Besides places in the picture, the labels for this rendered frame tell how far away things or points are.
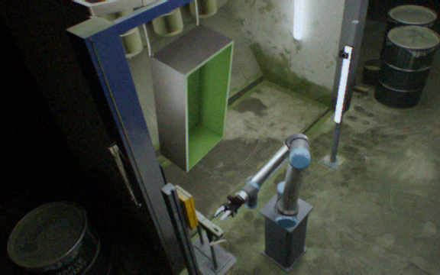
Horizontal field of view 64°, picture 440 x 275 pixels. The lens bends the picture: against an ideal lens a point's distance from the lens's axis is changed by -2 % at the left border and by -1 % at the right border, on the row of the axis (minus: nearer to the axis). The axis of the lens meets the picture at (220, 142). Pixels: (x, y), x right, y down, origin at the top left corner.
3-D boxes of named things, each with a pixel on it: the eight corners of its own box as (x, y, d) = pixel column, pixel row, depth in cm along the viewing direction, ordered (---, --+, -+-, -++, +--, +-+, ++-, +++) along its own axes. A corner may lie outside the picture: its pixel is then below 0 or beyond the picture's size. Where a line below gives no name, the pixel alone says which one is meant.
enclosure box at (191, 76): (160, 154, 356) (149, 55, 265) (198, 121, 389) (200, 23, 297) (186, 172, 344) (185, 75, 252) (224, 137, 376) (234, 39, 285)
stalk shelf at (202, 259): (181, 256, 242) (181, 254, 241) (204, 234, 253) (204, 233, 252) (213, 284, 225) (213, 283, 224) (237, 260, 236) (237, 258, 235)
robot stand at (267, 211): (307, 249, 321) (313, 206, 278) (287, 273, 306) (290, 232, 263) (280, 231, 338) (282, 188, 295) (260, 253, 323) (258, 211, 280)
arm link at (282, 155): (297, 122, 221) (243, 179, 265) (297, 135, 212) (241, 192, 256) (312, 130, 223) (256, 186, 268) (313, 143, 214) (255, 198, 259)
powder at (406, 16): (443, 14, 450) (444, 13, 449) (420, 28, 428) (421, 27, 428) (404, 4, 484) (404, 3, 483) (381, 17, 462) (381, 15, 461)
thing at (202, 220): (227, 250, 225) (224, 229, 209) (221, 254, 222) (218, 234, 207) (176, 210, 252) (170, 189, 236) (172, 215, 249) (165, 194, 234)
